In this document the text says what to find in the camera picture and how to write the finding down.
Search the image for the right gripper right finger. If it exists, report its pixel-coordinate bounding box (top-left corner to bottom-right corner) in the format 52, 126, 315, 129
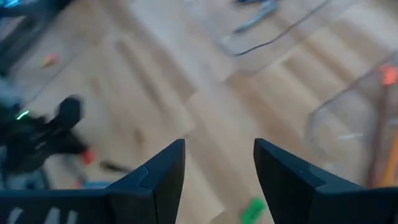
253, 138, 398, 224

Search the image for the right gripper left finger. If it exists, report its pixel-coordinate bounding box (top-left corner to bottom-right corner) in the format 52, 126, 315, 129
0, 138, 186, 224

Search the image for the green eraser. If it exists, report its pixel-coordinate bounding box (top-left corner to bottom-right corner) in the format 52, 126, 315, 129
240, 197, 267, 224

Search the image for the black pen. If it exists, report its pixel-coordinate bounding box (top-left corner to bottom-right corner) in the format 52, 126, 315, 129
99, 160, 132, 174

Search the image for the red eraser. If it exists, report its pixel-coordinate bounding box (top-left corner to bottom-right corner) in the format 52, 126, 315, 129
81, 148, 96, 166

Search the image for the blue pencil with pink eraser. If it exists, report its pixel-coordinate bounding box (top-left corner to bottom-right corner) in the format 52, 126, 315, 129
73, 179, 111, 190

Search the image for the orange pencil with pink eraser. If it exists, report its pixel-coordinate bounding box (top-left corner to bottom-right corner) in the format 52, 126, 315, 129
379, 118, 398, 187

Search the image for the clear plastic bin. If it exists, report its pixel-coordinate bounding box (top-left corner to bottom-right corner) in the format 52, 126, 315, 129
186, 0, 352, 75
304, 51, 398, 190

